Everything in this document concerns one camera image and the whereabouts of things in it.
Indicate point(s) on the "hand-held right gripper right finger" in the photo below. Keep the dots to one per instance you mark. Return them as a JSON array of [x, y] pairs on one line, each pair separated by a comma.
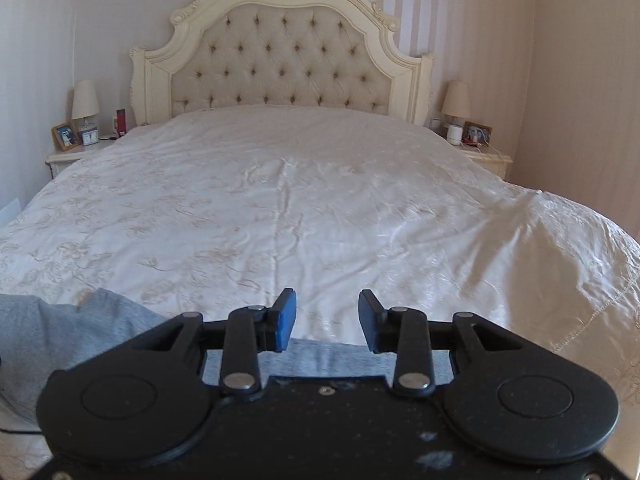
[[369, 321]]

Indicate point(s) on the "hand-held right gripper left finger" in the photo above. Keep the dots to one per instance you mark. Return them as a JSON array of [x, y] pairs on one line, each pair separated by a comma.
[[285, 321]]

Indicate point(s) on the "grey pants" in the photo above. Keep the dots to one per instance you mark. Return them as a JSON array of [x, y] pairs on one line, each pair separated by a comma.
[[60, 340]]

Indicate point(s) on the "cream bedspread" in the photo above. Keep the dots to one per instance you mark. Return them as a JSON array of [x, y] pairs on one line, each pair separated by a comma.
[[300, 200]]

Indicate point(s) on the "cream nightstand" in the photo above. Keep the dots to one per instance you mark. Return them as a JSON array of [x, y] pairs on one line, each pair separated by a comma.
[[75, 157], [487, 157]]

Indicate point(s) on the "white cylindrical device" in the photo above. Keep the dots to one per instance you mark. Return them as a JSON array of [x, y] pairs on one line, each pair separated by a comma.
[[454, 135]]

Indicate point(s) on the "cream table lamp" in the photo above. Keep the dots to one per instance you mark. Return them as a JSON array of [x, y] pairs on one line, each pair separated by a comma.
[[85, 102], [456, 102]]

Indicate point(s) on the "red box on nightstand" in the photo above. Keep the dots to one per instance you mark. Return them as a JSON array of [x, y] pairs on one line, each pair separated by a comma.
[[121, 121]]

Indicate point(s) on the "small alarm clock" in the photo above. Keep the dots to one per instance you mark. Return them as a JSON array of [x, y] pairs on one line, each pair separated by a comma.
[[90, 137]]

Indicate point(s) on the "cream tufted headboard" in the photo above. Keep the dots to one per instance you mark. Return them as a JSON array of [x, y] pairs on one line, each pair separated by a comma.
[[280, 45]]

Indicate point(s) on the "dark photo frame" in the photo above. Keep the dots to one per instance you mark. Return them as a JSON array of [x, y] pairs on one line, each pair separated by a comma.
[[477, 133]]

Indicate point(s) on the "wooden photo frame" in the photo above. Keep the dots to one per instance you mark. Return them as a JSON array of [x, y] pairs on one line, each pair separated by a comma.
[[65, 136]]

